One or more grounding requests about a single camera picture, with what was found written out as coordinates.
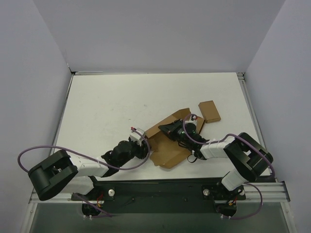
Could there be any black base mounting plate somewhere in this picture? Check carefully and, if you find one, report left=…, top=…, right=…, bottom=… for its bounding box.
left=71, top=178, right=246, bottom=216

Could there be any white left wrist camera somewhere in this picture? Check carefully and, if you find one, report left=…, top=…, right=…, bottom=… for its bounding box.
left=129, top=127, right=146, bottom=146

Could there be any aluminium front rail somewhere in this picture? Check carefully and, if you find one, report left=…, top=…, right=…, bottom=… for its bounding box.
left=29, top=182, right=291, bottom=204

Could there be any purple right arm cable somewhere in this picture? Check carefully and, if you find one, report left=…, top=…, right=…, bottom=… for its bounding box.
left=182, top=113, right=276, bottom=220

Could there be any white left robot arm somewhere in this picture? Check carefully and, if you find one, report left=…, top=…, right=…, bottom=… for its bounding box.
left=27, top=137, right=151, bottom=201

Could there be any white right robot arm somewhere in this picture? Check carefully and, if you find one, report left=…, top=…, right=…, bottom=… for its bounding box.
left=158, top=114, right=275, bottom=191

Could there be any cardboard box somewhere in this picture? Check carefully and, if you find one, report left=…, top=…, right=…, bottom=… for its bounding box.
left=198, top=100, right=221, bottom=123
left=146, top=108, right=205, bottom=169

